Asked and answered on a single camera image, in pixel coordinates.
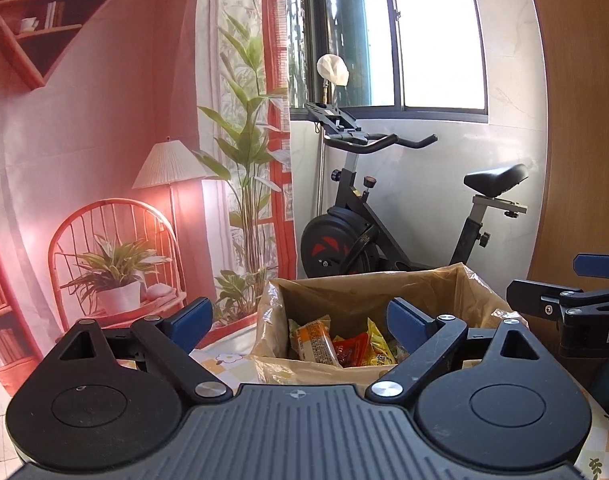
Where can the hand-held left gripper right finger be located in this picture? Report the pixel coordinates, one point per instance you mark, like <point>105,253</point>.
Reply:
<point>409,325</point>

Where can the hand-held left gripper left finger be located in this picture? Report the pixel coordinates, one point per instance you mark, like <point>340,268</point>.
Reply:
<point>192,322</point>

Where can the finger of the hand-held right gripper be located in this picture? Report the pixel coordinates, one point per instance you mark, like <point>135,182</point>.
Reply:
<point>534,297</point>
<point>599,266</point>

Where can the yellow snack packet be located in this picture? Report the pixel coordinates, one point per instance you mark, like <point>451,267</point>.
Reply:
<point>379,345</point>

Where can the plastic-lined cardboard box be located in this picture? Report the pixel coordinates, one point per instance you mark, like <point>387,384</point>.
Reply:
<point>359,295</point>

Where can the red snack packet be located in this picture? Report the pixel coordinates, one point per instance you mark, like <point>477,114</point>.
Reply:
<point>352,350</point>

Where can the orange and cream snack packet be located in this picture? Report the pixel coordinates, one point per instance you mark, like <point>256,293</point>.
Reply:
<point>312,340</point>

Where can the checkered floral tablecloth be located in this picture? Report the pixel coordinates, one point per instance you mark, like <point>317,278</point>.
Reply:
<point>224,360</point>

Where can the black exercise bike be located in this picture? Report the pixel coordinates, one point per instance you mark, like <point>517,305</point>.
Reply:
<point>344,240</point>

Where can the wooden board panel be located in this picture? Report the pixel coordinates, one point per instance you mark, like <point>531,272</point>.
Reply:
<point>584,110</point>

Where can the printed room backdrop cloth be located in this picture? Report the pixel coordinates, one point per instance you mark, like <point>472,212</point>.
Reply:
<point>109,135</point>

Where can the pole with white cloth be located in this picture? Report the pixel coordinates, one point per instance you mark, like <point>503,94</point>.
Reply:
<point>333,69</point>

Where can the dark framed window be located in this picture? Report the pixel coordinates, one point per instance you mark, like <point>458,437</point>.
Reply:
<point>434,35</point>

